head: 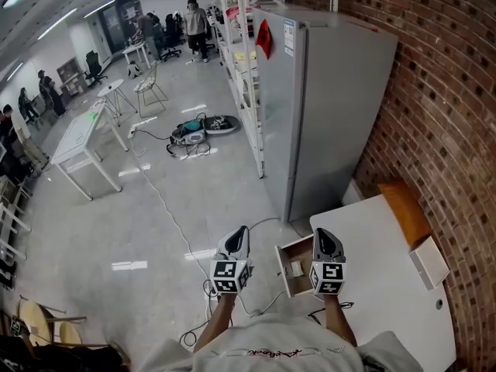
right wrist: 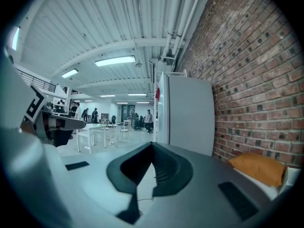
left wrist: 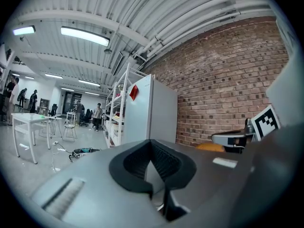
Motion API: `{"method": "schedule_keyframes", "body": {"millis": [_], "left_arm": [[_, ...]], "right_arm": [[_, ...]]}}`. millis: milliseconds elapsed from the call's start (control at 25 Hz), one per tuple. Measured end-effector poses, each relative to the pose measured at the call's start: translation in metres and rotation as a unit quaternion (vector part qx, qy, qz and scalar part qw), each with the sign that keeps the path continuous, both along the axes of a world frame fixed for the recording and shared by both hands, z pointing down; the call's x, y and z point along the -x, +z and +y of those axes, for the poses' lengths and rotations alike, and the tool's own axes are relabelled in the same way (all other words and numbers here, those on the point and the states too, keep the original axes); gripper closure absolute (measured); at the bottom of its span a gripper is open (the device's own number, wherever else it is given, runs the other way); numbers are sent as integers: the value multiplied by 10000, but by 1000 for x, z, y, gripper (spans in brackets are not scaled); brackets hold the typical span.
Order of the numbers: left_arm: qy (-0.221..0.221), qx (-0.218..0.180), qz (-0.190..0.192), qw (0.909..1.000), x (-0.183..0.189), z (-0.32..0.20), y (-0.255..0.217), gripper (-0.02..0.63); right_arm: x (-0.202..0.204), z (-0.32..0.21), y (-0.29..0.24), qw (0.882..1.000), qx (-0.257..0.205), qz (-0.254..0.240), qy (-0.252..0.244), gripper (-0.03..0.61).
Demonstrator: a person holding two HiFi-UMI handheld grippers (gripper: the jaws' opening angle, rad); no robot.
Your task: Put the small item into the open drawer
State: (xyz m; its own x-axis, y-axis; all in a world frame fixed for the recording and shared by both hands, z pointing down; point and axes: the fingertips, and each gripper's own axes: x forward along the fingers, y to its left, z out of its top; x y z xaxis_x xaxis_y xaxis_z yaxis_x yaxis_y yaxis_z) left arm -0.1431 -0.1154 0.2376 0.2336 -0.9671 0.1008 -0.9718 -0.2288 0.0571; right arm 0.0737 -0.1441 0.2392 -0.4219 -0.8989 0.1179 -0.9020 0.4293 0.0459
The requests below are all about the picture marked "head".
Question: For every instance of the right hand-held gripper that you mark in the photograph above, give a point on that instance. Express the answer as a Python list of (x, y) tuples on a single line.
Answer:
[(329, 281)]

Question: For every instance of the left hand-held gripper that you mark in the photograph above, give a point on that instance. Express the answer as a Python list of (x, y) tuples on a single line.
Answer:
[(228, 281)]

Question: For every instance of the white drawer with brown inside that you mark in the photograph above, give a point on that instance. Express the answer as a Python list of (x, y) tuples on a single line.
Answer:
[(296, 251)]

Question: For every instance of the small white packet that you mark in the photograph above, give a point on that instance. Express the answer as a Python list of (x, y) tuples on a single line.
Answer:
[(296, 269)]

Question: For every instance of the person's right forearm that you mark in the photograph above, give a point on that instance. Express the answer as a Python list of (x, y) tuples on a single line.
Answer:
[(339, 320)]

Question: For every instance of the person's left forearm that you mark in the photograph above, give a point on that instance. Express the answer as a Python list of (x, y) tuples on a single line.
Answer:
[(219, 320)]

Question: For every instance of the white desk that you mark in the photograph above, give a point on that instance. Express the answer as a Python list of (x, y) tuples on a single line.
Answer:
[(368, 285)]

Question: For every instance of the orange cushion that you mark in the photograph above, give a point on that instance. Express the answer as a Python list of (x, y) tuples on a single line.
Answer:
[(405, 211)]

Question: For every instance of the white rectangular box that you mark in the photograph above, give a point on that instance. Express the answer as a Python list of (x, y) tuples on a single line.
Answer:
[(428, 264)]

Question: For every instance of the person's grey shirt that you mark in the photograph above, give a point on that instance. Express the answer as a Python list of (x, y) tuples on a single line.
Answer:
[(279, 347)]

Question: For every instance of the grey refrigerator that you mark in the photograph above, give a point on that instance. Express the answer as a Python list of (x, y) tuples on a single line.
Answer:
[(329, 111)]

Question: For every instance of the white power strip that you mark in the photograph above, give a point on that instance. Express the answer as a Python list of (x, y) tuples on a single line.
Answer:
[(131, 132)]

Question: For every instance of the white metal shelf rack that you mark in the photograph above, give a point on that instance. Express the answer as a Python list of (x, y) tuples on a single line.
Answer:
[(240, 72)]

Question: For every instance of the round wooden stool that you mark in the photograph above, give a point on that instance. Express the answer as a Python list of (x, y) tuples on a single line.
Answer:
[(35, 320), (70, 333)]

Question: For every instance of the white square table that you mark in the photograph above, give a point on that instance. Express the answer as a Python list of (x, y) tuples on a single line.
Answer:
[(79, 136)]

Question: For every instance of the round white side table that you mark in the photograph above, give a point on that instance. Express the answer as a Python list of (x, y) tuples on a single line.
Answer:
[(110, 87)]

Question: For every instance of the red paper sheet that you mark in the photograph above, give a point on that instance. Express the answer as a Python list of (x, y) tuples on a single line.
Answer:
[(265, 39)]

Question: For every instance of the white label sticker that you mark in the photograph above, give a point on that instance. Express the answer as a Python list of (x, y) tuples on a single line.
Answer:
[(289, 37)]

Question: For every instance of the small white table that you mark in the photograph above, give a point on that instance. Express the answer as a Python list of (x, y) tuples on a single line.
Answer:
[(135, 50)]

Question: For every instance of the black office chair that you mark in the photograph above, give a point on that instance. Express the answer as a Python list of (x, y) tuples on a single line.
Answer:
[(171, 33), (94, 66)]

